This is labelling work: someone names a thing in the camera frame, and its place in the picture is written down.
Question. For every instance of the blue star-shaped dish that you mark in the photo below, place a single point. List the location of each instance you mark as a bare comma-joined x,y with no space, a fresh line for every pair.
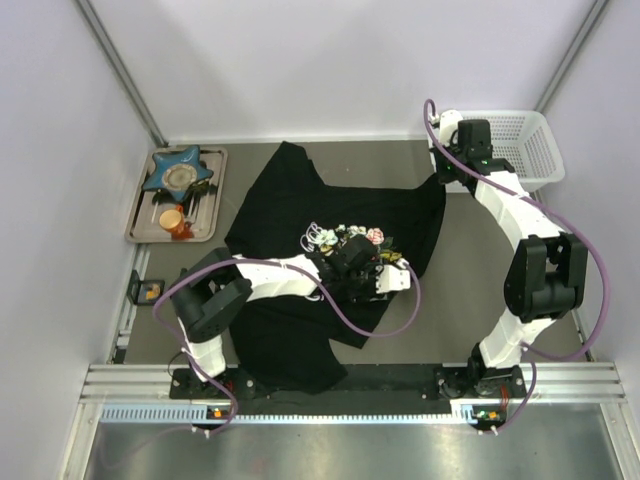
177,172

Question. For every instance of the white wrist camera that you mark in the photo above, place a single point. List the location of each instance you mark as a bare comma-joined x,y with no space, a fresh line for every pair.
446,126
392,278

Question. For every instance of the grey slotted cable duct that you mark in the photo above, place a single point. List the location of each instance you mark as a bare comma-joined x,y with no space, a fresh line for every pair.
214,413

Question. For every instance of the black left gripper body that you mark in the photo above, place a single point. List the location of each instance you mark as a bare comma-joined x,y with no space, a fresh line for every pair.
367,279

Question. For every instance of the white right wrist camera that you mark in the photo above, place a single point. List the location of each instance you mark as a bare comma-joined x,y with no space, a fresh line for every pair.
446,126

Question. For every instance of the white perforated plastic basket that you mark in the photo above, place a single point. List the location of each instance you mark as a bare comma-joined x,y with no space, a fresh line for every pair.
524,138

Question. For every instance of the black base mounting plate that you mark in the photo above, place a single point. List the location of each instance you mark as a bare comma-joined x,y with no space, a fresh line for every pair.
435,381

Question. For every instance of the brown rectangular tray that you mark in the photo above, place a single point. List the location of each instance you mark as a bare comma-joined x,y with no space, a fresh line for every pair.
201,205

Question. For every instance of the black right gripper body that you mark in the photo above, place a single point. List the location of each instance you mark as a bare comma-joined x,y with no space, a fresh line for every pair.
445,173

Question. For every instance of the orange cup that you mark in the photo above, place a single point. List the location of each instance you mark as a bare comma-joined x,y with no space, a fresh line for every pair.
174,222

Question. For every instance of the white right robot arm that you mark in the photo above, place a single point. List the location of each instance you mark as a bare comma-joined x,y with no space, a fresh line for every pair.
546,278

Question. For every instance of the black floral t-shirt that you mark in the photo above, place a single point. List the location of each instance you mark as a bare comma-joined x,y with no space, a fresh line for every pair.
284,341

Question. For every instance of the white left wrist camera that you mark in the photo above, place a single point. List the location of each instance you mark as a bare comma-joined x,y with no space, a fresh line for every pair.
392,278

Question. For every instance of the black box with yellow brooch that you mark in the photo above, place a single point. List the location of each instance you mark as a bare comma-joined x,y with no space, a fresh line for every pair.
144,292

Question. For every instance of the aluminium frame rail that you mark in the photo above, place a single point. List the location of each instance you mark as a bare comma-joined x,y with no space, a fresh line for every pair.
572,423

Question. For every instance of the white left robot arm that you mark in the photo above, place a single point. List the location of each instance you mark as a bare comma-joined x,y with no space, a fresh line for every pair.
208,298

